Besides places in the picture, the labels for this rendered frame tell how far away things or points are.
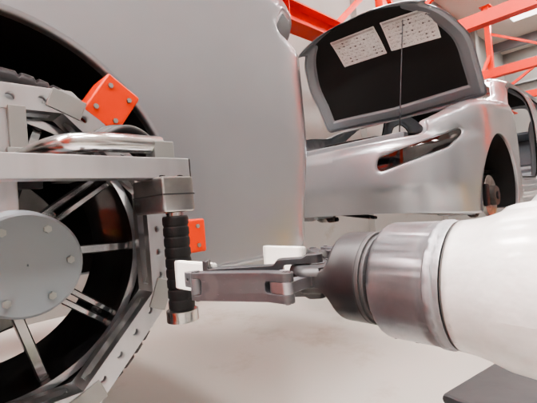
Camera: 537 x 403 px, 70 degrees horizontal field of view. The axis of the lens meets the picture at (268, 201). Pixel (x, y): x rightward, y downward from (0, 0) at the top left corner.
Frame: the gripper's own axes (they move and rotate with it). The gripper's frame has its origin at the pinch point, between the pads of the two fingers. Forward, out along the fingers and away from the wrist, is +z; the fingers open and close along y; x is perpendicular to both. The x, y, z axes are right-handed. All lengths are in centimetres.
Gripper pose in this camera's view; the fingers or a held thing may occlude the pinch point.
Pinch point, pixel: (232, 265)
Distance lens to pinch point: 46.4
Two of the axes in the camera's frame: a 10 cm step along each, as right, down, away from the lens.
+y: 7.2, -0.4, 6.9
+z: -6.9, 0.7, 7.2
